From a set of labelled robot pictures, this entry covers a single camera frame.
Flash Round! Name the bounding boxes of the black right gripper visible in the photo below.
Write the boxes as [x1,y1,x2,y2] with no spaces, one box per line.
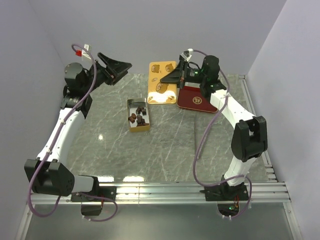
[160,60,207,90]

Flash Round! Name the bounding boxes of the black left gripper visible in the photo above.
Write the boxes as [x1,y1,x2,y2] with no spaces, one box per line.
[82,52,132,94]

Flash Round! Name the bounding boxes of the silver tin lid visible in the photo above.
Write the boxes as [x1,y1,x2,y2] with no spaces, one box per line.
[147,61,177,104]

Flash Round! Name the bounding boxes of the dark chocolate piece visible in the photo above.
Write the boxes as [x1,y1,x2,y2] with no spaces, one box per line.
[141,108,147,116]
[136,106,144,115]

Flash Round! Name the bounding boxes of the silver metal tweezers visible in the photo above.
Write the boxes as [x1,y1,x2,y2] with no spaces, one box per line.
[193,115,199,156]

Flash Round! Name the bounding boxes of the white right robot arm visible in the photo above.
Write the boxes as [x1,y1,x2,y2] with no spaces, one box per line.
[181,54,268,200]

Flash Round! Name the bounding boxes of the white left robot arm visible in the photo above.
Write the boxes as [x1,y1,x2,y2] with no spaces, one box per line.
[24,52,132,201]

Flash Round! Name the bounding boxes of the red rectangular tray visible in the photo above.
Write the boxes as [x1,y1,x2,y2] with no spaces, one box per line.
[177,86,218,114]

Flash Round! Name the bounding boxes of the gold metal tin box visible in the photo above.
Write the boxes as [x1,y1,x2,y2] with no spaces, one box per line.
[126,98,151,133]

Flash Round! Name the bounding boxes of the electronics board with led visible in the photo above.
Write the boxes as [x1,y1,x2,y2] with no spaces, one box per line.
[217,196,240,217]

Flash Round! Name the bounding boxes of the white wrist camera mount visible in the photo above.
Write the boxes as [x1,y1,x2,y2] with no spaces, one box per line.
[75,44,92,61]

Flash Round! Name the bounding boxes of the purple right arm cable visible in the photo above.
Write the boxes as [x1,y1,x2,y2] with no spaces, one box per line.
[191,49,252,220]

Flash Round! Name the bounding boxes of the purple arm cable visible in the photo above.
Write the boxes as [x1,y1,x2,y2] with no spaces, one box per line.
[191,49,252,220]
[26,43,118,223]

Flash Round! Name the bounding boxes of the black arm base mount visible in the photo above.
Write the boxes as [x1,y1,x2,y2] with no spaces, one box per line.
[199,183,249,202]

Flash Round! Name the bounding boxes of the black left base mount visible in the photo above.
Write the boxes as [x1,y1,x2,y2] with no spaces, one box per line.
[70,186,117,202]

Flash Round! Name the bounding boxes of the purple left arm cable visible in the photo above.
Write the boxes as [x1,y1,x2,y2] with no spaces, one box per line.
[26,43,118,223]

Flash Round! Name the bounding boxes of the aluminium rail frame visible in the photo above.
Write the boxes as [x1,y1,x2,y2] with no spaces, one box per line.
[16,74,302,240]

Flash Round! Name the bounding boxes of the black box under rail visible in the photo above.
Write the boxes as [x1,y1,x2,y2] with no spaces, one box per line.
[80,203,103,217]

